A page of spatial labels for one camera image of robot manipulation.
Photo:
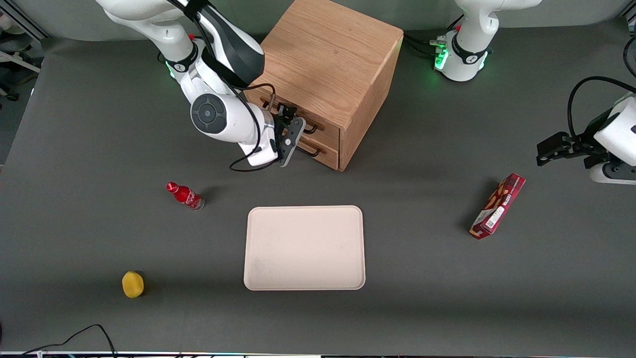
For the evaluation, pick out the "grey office chair base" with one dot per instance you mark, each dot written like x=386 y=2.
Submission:
x=15 y=47

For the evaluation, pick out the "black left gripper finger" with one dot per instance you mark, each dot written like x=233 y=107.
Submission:
x=556 y=142
x=549 y=158

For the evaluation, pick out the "yellow lemon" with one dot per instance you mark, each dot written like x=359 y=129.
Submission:
x=132 y=284

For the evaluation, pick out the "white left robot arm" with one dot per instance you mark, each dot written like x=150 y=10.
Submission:
x=467 y=54

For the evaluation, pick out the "wooden drawer cabinet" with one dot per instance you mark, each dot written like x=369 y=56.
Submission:
x=323 y=54

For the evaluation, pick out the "aluminium frame rail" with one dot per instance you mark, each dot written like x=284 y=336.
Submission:
x=630 y=19
x=30 y=25

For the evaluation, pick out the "cream plastic tray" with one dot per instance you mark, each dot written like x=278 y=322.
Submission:
x=304 y=248

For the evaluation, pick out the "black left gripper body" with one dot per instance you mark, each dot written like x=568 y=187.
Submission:
x=582 y=147

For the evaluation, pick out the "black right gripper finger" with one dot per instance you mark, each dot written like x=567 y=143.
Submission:
x=282 y=122
x=289 y=109

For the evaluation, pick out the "red snack box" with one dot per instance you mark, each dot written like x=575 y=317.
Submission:
x=497 y=206

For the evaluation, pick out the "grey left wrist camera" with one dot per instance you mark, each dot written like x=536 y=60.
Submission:
x=613 y=174

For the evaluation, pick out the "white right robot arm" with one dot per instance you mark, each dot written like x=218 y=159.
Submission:
x=223 y=117

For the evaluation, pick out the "red soda bottle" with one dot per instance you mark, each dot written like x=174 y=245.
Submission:
x=185 y=195

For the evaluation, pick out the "wooden drawer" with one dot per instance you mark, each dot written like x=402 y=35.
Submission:
x=332 y=136
x=330 y=158

